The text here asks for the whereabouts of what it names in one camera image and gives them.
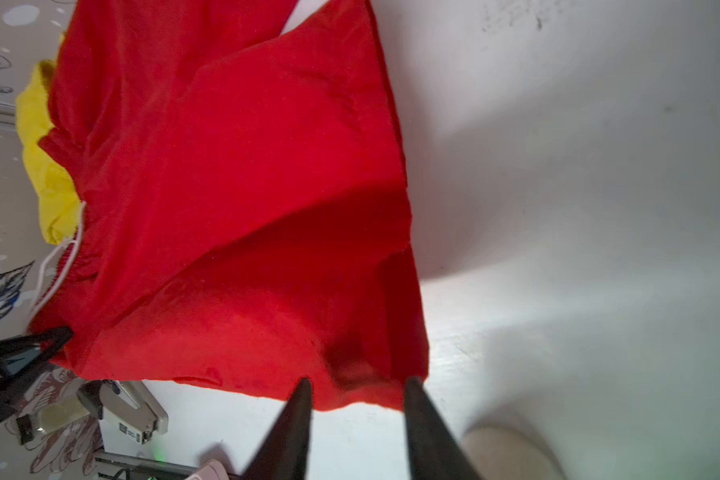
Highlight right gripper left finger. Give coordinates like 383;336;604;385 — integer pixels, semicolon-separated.
241;377;313;480

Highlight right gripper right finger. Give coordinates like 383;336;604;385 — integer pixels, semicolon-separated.
403;377;481;480

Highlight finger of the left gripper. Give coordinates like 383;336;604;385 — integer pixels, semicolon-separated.
0;327;73;423

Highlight yellow shorts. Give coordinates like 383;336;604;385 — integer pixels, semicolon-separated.
15;59;82;245

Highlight red shorts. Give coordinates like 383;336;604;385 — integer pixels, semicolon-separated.
30;1;428;411

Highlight pink silicone case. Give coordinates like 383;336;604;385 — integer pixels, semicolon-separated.
186;460;230;480

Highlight grey white remote device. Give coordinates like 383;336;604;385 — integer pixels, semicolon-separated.
77;380;169;445

